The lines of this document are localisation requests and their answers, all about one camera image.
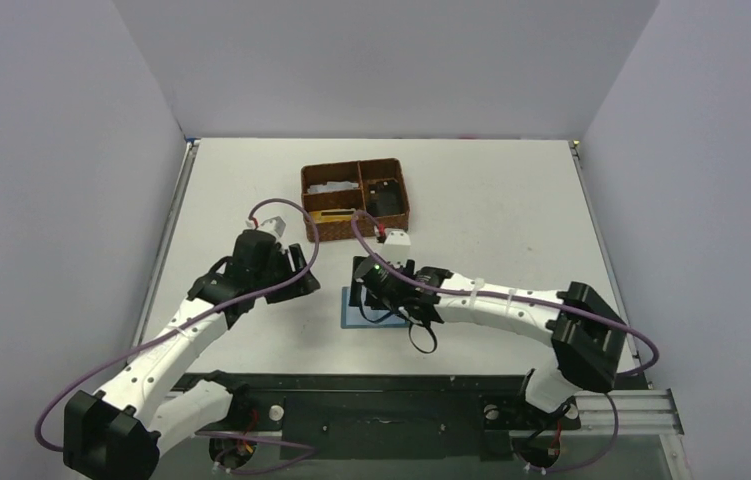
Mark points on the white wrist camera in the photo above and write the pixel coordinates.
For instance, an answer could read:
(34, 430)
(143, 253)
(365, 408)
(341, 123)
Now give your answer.
(395, 248)
(275, 226)

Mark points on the aluminium frame rail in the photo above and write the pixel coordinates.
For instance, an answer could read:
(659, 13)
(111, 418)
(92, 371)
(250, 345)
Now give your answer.
(302, 415)

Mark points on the gold card in basket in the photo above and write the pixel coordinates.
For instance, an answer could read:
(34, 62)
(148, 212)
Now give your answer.
(326, 216)

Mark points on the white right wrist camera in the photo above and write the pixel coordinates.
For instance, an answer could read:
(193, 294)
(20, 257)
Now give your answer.
(395, 248)

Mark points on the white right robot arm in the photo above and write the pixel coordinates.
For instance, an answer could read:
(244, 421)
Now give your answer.
(580, 328)

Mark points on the silver cards in basket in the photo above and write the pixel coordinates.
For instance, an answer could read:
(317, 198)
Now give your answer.
(332, 186)

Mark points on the brown woven divided basket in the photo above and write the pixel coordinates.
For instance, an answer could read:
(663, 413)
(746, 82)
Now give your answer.
(361, 171)

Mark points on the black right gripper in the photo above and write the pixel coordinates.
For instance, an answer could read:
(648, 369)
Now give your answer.
(362, 283)

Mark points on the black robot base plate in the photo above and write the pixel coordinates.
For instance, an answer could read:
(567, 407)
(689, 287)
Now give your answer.
(488, 446)

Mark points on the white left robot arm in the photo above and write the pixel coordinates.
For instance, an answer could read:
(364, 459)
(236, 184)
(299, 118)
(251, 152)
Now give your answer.
(113, 433)

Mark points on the black items in basket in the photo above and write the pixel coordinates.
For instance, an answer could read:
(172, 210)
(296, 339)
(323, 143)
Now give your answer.
(385, 198)

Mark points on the blue leather card holder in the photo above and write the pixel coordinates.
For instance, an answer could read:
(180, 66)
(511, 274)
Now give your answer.
(357, 314)

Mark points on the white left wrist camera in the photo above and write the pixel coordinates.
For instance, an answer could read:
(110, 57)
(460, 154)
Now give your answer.
(275, 226)

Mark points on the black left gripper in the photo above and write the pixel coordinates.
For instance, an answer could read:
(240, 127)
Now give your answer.
(297, 275)

